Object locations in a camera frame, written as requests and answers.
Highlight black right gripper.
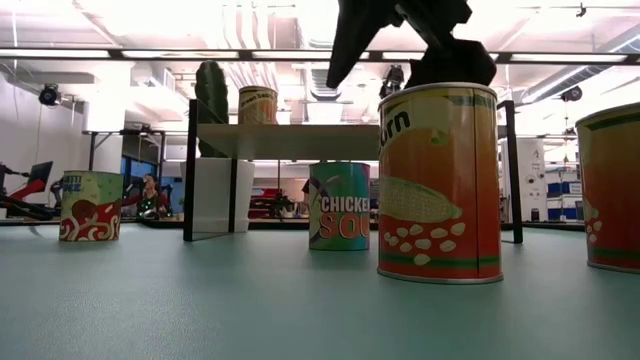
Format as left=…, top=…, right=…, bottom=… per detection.
left=325, top=0, right=497, bottom=90

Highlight green beans can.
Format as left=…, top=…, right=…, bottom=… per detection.
left=237, top=85, right=279, bottom=125

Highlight chicken soup can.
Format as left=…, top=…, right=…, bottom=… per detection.
left=308, top=162, right=372, bottom=253

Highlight spaghetti can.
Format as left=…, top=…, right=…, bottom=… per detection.
left=58, top=170, right=124, bottom=243

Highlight wooden shelf black metal legs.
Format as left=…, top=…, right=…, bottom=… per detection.
left=182, top=98, right=524, bottom=245

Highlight green cactus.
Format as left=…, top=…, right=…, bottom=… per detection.
left=194, top=60, right=230, bottom=159

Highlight white plant pot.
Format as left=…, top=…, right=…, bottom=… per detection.
left=180, top=157, right=256, bottom=234

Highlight rack with blue bins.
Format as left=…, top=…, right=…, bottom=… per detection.
left=546, top=179, right=585, bottom=223

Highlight person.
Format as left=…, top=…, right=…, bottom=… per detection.
left=130, top=173, right=170, bottom=221

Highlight green table mat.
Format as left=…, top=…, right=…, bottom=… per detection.
left=0, top=222, right=640, bottom=360

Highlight black metal stand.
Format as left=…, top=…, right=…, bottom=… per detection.
left=82, top=128, right=167, bottom=221

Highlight red and black machine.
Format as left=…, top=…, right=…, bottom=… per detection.
left=0, top=160, right=55, bottom=222

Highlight black overhead camera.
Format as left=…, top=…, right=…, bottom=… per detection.
left=378, top=64, right=405, bottom=100

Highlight black overhead frame bar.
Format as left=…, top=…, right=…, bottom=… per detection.
left=0, top=47, right=640, bottom=65

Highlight black metal table frame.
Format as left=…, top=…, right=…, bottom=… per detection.
left=0, top=215, right=586, bottom=232

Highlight black ceiling camera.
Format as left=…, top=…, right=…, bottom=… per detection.
left=559, top=85, right=584, bottom=104
left=38, top=83, right=62, bottom=108

